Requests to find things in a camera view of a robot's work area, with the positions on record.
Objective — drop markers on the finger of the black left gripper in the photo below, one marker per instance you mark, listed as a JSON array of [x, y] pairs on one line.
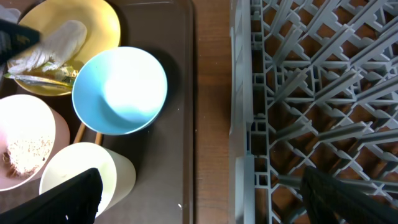
[[15, 39]]

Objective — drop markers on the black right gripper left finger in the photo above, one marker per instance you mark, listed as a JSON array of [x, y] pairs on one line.
[[75, 201]]

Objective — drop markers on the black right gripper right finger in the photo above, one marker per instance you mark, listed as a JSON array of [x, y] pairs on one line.
[[324, 197]]

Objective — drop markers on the green yellow snack wrapper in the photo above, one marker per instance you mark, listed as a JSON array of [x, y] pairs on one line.
[[63, 77]]

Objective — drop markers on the pink bowl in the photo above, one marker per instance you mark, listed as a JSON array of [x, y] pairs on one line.
[[31, 134]]

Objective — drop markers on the grey dishwasher rack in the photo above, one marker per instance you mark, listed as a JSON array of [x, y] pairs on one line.
[[314, 85]]

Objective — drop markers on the right wooden chopstick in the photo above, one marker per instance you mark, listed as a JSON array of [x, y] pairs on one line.
[[98, 138]]

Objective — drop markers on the yellow plate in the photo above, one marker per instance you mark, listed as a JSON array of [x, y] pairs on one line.
[[100, 19]]

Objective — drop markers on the brown plastic tray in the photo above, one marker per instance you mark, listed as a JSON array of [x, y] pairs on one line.
[[162, 152]]

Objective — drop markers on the light blue bowl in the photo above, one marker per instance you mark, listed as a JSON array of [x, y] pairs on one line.
[[120, 91]]

